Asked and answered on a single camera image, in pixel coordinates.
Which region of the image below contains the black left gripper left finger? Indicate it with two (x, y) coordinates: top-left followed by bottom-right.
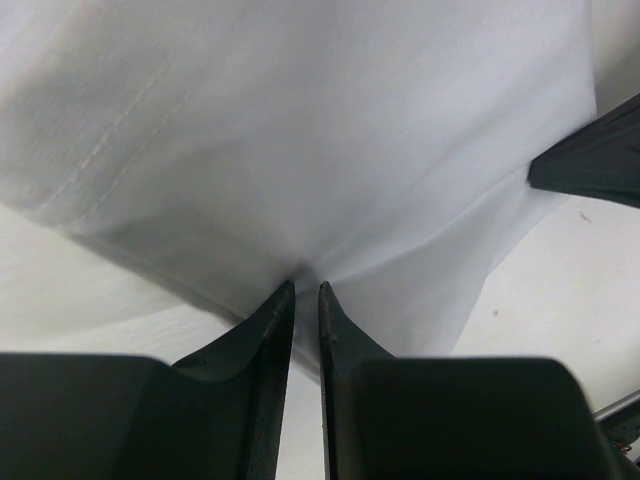
(1, 282), (295, 479)

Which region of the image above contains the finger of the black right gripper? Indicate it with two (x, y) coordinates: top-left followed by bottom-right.
(527, 96), (640, 208)

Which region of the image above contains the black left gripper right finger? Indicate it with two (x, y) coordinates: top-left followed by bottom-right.
(318, 284), (616, 479)

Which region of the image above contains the white skirt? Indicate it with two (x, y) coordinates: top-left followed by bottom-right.
(1, 1), (596, 370)

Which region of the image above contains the aluminium table frame rail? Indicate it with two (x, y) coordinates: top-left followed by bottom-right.
(594, 390), (640, 421)

